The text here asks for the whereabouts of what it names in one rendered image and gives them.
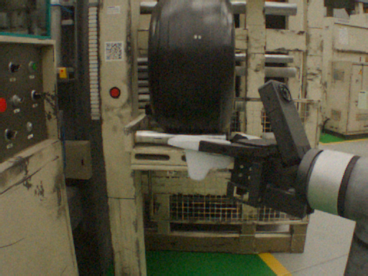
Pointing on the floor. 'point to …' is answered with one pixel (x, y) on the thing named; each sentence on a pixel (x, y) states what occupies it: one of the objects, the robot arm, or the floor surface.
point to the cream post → (135, 267)
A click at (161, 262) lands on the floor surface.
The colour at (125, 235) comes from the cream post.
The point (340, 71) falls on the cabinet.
